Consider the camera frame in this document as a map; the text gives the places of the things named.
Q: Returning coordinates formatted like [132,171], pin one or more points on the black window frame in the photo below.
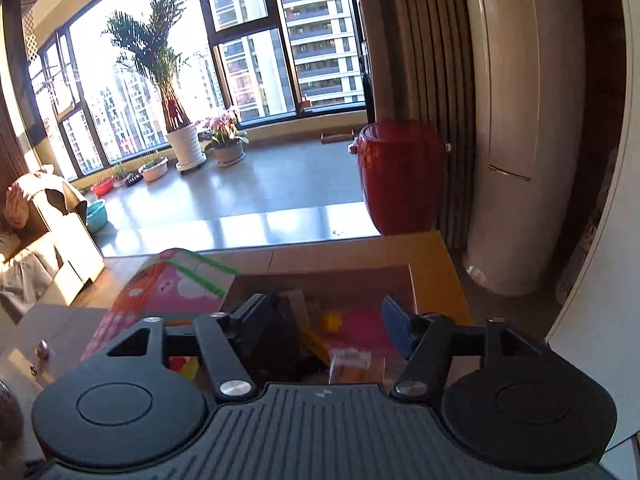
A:
[210,55]

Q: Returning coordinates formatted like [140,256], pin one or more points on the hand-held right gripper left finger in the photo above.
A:
[252,317]

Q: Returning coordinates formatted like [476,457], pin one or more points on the colourful play mat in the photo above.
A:
[160,290]

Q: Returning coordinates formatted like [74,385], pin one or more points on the pink toy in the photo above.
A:
[367,327]

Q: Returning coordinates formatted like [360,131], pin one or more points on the brown cardboard box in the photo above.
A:
[340,285]

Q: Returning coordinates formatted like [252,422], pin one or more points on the dark wooden door frame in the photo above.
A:
[600,110]

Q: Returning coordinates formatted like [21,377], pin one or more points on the pink planter with sprouts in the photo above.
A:
[154,169]

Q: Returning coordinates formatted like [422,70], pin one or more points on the wooden table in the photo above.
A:
[440,270]

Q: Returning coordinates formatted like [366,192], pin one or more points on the small round brown knob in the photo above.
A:
[42,349]

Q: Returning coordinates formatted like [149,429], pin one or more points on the red basin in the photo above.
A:
[102,187]

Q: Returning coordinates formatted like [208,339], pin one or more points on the yellow toy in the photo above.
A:
[331,321]

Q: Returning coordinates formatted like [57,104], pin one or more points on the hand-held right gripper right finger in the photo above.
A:
[397,325]

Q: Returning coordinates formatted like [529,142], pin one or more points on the brown pleated curtain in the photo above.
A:
[425,85]

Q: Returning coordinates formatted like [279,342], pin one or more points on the teal basin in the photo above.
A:
[97,216]

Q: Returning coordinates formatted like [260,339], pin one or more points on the potted pink orchid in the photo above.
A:
[226,137]

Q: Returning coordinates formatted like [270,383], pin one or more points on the clear packet white label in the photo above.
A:
[350,358]

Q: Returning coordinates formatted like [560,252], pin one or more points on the large cardboard carton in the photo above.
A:
[70,255]

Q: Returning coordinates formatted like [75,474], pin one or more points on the white standing air conditioner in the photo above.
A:
[525,135]

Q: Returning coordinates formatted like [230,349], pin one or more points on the potted palm plant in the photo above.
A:
[165,60]

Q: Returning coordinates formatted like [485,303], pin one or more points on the small green plant pot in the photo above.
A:
[120,175]

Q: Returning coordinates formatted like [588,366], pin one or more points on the red drum stool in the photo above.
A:
[402,180]

